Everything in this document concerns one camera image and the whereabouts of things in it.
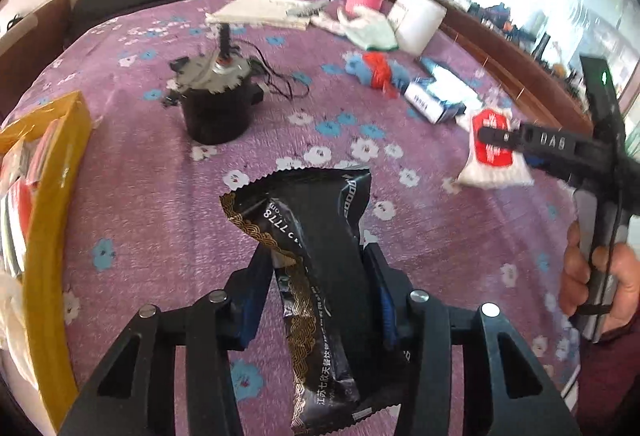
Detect red label tissue pack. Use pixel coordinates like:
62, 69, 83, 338
457, 107, 534, 190

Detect black snack packet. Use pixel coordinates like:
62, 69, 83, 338
220, 166, 399, 435

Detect blue red sock bundle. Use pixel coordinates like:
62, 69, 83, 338
344, 52, 411, 99

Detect cream white towel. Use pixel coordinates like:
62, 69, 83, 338
0, 271, 39, 390

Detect maroon sleeve forearm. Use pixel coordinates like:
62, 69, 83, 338
576, 313, 640, 436

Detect person's right hand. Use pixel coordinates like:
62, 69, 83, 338
557, 220, 640, 334

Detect blue white cigarette box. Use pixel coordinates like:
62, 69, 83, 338
402, 58, 483, 125

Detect white green gloves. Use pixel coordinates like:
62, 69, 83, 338
310, 4, 398, 52

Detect purple floral tablecloth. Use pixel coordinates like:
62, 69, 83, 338
12, 0, 579, 435

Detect black cylindrical motor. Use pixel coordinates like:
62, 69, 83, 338
163, 23, 266, 145

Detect striped sponge pack near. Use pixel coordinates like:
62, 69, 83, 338
1, 119, 58, 279

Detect yellow cardboard tray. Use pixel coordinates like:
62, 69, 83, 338
1, 91, 92, 430

